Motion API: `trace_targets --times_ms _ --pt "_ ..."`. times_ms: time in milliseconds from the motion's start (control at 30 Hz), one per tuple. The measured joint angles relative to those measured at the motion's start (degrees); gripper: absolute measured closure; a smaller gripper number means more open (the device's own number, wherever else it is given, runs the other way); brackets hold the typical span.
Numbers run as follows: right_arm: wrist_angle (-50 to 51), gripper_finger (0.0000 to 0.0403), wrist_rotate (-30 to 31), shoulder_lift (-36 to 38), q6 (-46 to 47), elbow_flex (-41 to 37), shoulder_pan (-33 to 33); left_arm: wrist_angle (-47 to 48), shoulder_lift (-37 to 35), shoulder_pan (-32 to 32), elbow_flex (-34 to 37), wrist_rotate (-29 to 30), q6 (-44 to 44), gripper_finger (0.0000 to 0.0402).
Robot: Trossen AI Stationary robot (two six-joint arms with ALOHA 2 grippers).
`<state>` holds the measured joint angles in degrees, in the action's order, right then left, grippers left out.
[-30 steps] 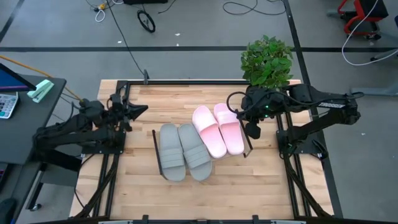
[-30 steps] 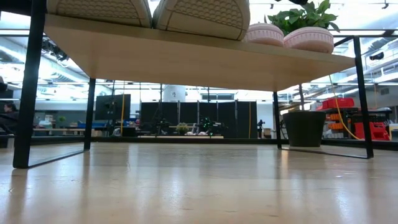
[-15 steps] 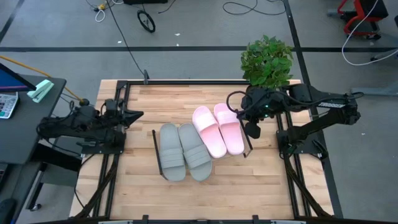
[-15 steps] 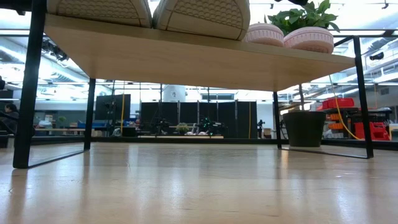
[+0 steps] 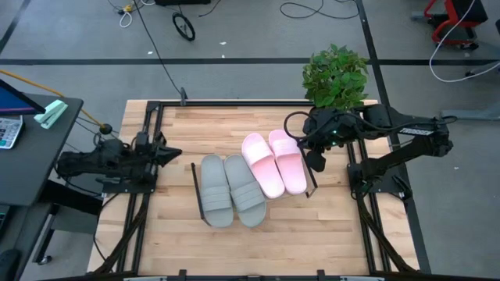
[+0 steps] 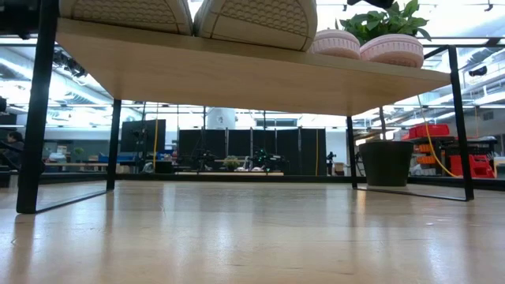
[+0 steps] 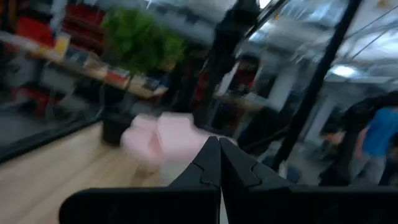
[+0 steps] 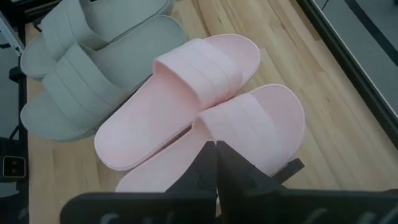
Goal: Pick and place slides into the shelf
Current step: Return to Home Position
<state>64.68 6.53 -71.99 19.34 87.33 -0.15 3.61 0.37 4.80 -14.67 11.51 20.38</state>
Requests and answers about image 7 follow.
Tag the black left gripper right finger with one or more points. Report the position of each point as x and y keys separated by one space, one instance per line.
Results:
x=295 y=205

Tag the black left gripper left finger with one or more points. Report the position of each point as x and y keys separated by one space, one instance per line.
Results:
x=140 y=207

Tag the pale pink rubber slide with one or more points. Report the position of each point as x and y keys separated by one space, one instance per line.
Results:
x=168 y=140

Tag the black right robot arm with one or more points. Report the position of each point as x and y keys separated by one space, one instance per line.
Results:
x=227 y=62

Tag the person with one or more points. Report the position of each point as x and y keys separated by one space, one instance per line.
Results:
x=332 y=137
x=379 y=133

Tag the wooden storage rack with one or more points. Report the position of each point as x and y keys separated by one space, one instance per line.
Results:
x=93 y=71

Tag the green potted plant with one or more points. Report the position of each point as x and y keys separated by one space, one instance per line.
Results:
x=140 y=40

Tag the red storage bin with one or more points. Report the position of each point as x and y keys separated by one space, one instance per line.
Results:
x=35 y=31
x=84 y=28

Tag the black table border rail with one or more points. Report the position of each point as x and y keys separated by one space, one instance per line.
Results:
x=46 y=140

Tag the black rig frame post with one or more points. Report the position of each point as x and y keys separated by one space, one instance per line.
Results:
x=317 y=81

